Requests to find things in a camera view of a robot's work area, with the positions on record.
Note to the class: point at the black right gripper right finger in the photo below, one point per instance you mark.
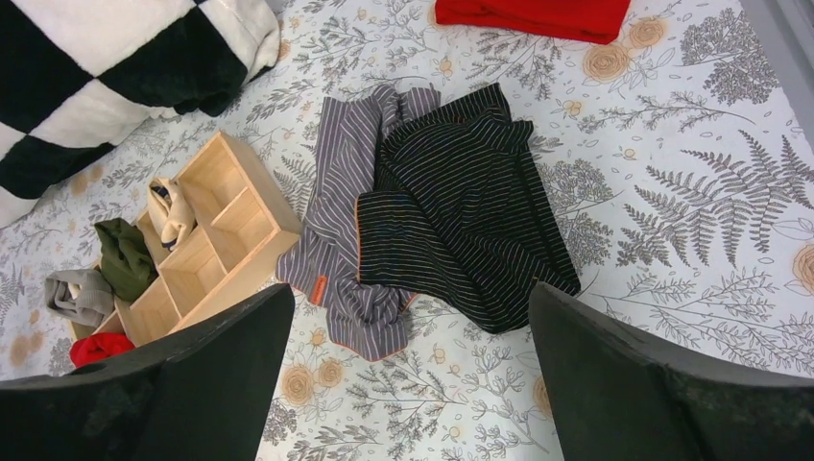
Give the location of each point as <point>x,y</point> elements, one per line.
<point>620,393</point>

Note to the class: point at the dark green rolled sock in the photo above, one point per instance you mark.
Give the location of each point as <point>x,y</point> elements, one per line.
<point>125,263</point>

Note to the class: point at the floral patterned bed sheet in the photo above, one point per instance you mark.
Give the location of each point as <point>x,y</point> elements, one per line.
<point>679,175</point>

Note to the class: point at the red rolled sock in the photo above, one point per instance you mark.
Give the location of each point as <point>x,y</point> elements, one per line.
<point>98,347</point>

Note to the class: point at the red folded garment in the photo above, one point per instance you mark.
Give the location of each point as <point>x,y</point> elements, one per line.
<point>593,21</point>

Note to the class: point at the wooden divided organizer box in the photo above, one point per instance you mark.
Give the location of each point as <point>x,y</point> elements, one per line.
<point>244,223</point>

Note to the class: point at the black white checkered pillow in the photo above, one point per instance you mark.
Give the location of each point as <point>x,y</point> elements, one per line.
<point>78,77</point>

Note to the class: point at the beige rolled sock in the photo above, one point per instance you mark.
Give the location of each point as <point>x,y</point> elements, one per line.
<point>172,216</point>

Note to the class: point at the grey striped underwear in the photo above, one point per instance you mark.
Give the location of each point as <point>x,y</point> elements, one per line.
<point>323,265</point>

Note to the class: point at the grey rolled sock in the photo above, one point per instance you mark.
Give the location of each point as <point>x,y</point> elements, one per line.
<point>81,296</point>

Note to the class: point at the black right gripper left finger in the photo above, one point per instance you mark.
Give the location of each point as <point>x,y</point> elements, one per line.
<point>201,393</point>

